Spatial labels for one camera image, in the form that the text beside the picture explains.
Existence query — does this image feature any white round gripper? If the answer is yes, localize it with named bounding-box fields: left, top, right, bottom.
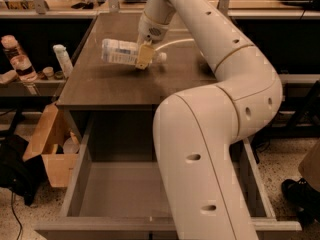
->
left=135, top=13, right=170, bottom=70

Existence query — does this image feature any clear plastic water bottle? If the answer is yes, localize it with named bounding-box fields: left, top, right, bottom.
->
left=102, top=39, right=167, bottom=66

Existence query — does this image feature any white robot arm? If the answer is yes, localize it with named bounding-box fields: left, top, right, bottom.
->
left=138, top=0, right=282, bottom=240

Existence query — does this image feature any grey cabinet with drawer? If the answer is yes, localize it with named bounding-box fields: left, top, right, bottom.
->
left=55, top=11, right=281, bottom=162

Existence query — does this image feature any white spray bottle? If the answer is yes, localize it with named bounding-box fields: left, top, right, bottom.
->
left=53, top=44, right=73, bottom=78

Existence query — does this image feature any brown drink bottle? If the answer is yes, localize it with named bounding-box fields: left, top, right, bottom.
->
left=1, top=35, right=37, bottom=82

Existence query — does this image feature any open grey top drawer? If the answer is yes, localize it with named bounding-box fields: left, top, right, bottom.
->
left=35, top=111, right=301, bottom=240

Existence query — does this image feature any small round jar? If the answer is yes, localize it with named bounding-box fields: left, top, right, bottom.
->
left=43, top=67, right=54, bottom=80

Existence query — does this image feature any cardboard box on floor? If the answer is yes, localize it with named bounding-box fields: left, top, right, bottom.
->
left=23, top=103, right=79, bottom=188

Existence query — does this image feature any black bag on floor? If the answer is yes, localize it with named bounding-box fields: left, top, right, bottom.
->
left=0, top=135, right=47, bottom=206

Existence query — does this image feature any black shoe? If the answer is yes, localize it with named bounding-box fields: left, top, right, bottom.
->
left=281, top=178, right=320, bottom=228

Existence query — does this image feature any black cable on floor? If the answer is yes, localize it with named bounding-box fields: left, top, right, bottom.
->
left=10, top=190, right=24, bottom=240

